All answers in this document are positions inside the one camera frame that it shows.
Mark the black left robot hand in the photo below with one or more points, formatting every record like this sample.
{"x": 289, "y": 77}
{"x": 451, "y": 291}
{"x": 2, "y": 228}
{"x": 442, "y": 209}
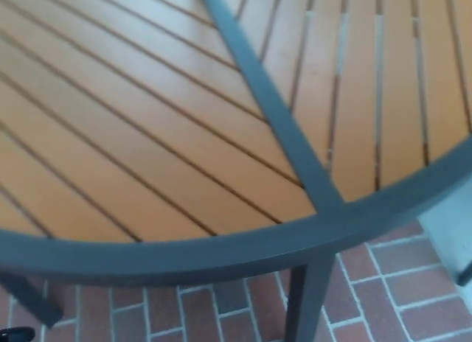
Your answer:
{"x": 16, "y": 335}

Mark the round wooden slat table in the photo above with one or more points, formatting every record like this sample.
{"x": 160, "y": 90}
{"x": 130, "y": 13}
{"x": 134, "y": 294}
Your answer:
{"x": 221, "y": 253}

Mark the dark metal chair leg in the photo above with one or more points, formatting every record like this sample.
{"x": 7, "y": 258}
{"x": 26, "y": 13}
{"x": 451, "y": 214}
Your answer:
{"x": 465, "y": 277}

